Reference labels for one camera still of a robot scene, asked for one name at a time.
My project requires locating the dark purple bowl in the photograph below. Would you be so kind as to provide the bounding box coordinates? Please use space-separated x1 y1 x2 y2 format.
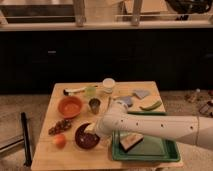
75 123 100 150

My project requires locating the brown sponge block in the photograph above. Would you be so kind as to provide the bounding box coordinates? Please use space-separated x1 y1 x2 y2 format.
120 133 144 152

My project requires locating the black bar stand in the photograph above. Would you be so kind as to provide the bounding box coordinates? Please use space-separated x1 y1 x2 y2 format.
21 112 32 167

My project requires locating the metal fork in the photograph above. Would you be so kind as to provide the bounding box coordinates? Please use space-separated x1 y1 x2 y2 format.
106 96 112 109

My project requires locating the blue sponge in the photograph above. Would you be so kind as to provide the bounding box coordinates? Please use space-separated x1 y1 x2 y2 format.
116 96 133 107

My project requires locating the small metal cup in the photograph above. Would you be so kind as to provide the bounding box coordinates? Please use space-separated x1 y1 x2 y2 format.
89 98 101 114

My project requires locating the white handled brush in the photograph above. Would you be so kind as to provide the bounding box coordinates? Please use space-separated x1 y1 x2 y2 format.
63 87 86 96

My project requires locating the green plastic tray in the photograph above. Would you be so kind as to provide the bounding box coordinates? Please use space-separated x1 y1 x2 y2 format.
111 110 182 163

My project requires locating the grey blue cloth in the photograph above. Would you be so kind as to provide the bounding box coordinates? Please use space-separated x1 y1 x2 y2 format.
133 89 150 99

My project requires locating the light green cup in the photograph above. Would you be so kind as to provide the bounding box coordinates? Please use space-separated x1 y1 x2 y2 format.
84 86 96 98

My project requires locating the orange fruit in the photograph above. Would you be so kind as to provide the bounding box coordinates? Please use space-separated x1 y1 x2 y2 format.
53 134 66 148

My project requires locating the orange bowl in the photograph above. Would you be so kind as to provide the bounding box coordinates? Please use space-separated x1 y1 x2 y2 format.
58 96 83 119

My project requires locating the white cup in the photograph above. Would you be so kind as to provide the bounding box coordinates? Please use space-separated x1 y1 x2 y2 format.
102 78 115 94

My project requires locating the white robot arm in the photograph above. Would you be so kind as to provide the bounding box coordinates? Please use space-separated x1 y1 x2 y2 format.
86 100 213 151

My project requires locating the bunch of dark grapes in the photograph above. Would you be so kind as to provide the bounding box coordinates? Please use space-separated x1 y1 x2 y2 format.
48 119 71 136

